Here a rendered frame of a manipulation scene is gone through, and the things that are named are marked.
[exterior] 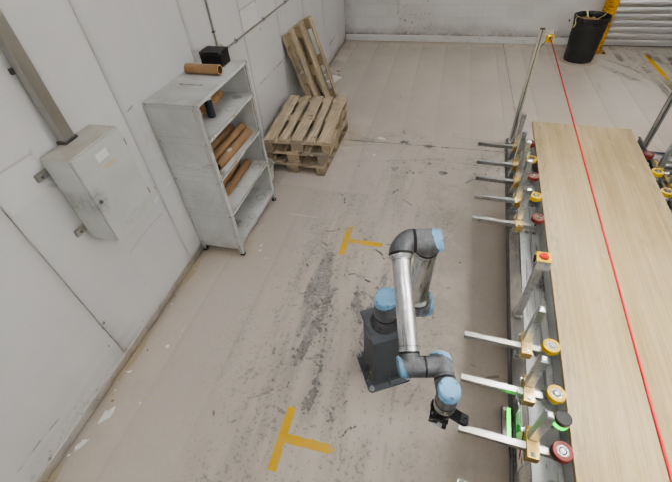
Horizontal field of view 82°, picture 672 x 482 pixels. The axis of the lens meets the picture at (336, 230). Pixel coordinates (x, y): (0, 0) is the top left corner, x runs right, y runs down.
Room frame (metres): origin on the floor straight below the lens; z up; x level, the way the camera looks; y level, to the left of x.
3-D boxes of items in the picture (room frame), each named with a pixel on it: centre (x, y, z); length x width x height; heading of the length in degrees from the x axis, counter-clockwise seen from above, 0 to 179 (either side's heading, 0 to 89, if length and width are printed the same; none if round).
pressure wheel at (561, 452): (0.48, -0.87, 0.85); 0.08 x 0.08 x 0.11
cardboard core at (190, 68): (3.22, 0.97, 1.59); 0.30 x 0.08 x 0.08; 73
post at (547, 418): (0.56, -0.78, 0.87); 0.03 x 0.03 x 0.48; 70
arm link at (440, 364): (0.77, -0.40, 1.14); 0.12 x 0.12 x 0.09; 87
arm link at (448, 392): (0.66, -0.40, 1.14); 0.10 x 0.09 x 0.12; 177
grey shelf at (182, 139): (3.11, 1.00, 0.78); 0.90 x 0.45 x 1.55; 163
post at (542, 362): (0.79, -0.87, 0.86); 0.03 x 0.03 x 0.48; 70
